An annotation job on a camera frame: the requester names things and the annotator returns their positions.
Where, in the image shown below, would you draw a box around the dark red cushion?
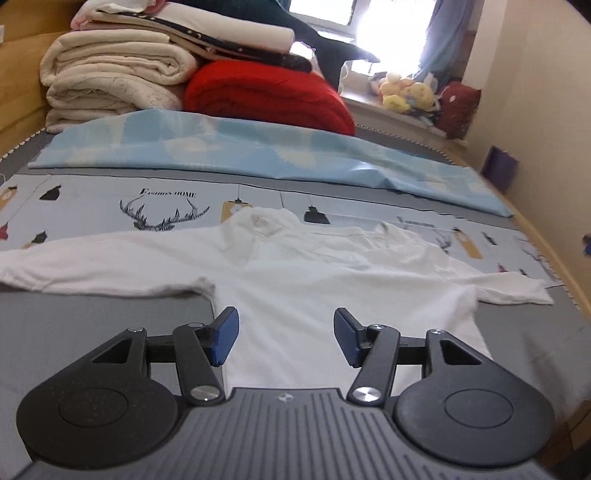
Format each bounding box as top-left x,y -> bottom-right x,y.
436,82 -> 482,140

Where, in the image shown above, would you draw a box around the dark teal shark plush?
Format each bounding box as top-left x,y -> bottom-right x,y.
181,0 -> 379,90

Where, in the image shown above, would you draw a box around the light blue patterned quilt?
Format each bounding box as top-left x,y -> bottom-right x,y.
29,110 -> 513,218

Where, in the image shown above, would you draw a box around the blue curtain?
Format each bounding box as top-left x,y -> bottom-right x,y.
415,0 -> 475,83

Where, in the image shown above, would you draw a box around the white folded bedding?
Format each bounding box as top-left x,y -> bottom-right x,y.
70,1 -> 315,73

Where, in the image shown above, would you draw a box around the red folded comforter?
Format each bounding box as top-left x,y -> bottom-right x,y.
182,60 -> 356,136

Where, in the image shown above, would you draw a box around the cream folded blanket stack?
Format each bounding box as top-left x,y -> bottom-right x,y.
40,29 -> 198,134

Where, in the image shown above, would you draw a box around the yellow plush toys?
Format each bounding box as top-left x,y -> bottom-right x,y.
378,74 -> 440,114

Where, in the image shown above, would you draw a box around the purple box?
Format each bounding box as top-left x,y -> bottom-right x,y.
481,146 -> 519,193

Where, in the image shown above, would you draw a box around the white long-sleeve shirt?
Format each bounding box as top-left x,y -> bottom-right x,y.
1,208 -> 551,390

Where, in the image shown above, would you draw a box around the wooden headboard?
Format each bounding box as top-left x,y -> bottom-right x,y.
1,0 -> 82,154

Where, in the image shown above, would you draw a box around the deer print bed sheet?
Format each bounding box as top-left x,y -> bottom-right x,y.
1,174 -> 562,287

